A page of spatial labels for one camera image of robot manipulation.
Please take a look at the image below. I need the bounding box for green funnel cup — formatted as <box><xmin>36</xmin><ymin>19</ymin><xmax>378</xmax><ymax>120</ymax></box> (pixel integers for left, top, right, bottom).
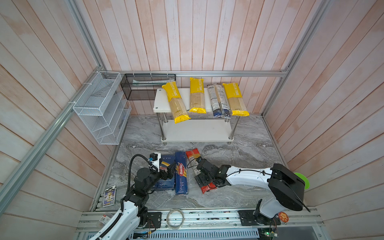
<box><xmin>295</xmin><ymin>173</ymin><xmax>310</xmax><ymax>190</ymax></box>

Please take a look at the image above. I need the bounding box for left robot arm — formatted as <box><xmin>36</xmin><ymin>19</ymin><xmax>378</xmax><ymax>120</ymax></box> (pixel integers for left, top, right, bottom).
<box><xmin>92</xmin><ymin>153</ymin><xmax>176</xmax><ymax>240</ymax></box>

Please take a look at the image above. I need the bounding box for small printed card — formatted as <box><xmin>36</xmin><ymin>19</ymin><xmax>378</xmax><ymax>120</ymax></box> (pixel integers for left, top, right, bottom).
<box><xmin>103</xmin><ymin>185</ymin><xmax>117</xmax><ymax>207</ymax></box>

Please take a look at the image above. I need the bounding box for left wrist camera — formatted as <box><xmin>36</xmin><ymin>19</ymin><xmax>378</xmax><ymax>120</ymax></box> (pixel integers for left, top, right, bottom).
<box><xmin>149</xmin><ymin>153</ymin><xmax>162</xmax><ymax>172</ymax></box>

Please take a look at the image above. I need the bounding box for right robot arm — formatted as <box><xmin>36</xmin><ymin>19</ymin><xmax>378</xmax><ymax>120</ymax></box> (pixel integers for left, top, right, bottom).
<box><xmin>197</xmin><ymin>159</ymin><xmax>310</xmax><ymax>226</ymax></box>

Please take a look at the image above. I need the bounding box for yellow spaghetti bag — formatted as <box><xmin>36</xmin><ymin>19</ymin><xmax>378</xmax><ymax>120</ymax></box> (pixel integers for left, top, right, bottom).
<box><xmin>190</xmin><ymin>78</ymin><xmax>207</xmax><ymax>114</ymax></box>
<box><xmin>162</xmin><ymin>82</ymin><xmax>191</xmax><ymax>124</ymax></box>
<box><xmin>223</xmin><ymin>83</ymin><xmax>250</xmax><ymax>117</ymax></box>

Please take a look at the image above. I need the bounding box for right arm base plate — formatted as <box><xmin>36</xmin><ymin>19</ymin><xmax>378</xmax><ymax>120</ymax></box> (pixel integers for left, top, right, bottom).
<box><xmin>238</xmin><ymin>210</ymin><xmax>281</xmax><ymax>226</ymax></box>

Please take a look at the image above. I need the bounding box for narrow blue Barilla spaghetti box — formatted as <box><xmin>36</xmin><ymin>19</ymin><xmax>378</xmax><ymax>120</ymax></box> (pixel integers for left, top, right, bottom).
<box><xmin>175</xmin><ymin>152</ymin><xmax>188</xmax><ymax>195</ymax></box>

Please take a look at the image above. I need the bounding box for red round tag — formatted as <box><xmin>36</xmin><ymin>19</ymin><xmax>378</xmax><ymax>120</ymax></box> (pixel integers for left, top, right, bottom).
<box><xmin>278</xmin><ymin>212</ymin><xmax>289</xmax><ymax>223</ymax></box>

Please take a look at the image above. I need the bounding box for white wire mesh organizer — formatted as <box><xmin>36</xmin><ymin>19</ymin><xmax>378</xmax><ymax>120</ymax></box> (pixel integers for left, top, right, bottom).
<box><xmin>73</xmin><ymin>72</ymin><xmax>132</xmax><ymax>145</ymax></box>

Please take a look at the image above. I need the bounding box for red spaghetti bag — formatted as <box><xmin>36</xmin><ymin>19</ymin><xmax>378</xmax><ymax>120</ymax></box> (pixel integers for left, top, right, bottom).
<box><xmin>186</xmin><ymin>149</ymin><xmax>217</xmax><ymax>194</ymax></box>

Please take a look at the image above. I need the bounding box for blue Barilla pasta box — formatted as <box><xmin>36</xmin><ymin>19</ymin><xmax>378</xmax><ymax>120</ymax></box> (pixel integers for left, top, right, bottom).
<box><xmin>154</xmin><ymin>155</ymin><xmax>176</xmax><ymax>191</ymax></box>

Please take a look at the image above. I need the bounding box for black mesh basket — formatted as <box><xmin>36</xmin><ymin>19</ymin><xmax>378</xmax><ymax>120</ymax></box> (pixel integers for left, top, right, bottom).
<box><xmin>120</xmin><ymin>74</ymin><xmax>176</xmax><ymax>101</ymax></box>

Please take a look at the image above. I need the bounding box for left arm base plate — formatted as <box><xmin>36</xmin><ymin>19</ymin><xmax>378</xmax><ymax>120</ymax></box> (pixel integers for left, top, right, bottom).
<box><xmin>138</xmin><ymin>212</ymin><xmax>162</xmax><ymax>229</ymax></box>

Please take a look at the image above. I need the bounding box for dark blue spaghetti bag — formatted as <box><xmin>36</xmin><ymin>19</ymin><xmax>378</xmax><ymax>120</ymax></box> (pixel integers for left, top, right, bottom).
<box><xmin>207</xmin><ymin>84</ymin><xmax>231</xmax><ymax>122</ymax></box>

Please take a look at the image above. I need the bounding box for white two-tier shelf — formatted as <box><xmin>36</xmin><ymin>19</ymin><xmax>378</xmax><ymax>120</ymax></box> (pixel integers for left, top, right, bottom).
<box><xmin>153</xmin><ymin>89</ymin><xmax>240</xmax><ymax>143</ymax></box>

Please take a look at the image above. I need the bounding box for coiled white cable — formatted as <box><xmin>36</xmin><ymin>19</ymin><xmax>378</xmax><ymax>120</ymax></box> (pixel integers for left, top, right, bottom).
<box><xmin>165</xmin><ymin>208</ymin><xmax>185</xmax><ymax>230</ymax></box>

